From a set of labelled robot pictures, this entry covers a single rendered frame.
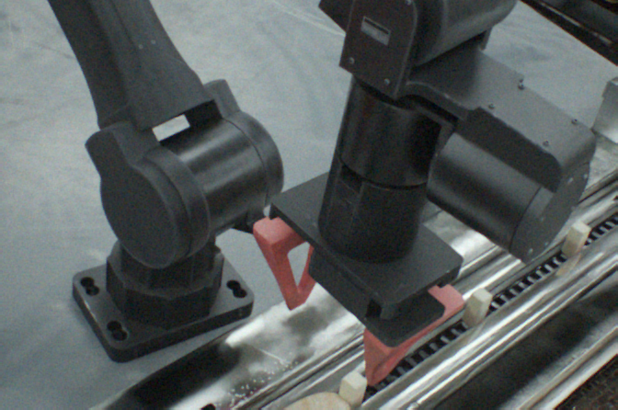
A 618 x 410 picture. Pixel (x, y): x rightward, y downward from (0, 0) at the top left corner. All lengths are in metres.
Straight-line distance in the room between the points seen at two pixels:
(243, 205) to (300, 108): 0.36
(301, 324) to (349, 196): 0.20
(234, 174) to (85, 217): 0.23
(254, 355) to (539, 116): 0.30
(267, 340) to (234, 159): 0.13
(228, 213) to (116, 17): 0.15
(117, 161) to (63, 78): 0.39
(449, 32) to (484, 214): 0.09
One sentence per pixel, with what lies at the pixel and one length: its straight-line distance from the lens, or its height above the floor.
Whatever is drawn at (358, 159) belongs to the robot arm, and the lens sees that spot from 0.48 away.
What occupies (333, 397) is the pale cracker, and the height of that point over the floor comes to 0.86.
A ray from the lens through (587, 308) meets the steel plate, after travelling 0.83.
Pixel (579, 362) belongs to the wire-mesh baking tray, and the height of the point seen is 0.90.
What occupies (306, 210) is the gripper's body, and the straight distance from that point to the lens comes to 0.54.
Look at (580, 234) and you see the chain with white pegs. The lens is 0.82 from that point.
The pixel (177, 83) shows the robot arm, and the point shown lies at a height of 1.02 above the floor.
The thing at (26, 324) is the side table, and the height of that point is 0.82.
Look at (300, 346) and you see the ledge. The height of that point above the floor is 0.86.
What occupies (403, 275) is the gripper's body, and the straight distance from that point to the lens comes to 0.51.
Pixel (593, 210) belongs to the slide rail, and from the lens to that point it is 0.89.
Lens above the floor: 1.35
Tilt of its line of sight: 37 degrees down
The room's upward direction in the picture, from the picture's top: 11 degrees clockwise
